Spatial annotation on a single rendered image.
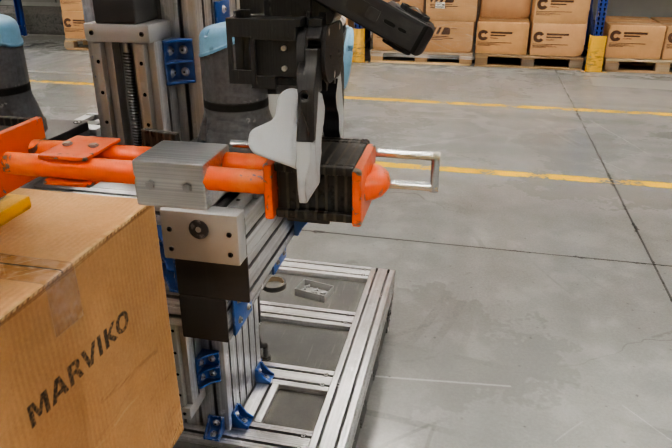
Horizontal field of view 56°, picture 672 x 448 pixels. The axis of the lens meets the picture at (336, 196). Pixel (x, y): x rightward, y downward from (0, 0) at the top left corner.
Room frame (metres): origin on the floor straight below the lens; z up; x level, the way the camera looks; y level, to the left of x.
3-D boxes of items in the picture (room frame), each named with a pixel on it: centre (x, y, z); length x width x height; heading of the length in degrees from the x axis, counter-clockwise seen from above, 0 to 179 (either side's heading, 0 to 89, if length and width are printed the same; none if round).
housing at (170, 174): (0.56, 0.14, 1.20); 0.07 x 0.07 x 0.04; 77
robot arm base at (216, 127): (1.12, 0.18, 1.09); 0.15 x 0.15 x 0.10
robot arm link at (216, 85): (1.12, 0.17, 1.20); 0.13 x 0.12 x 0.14; 92
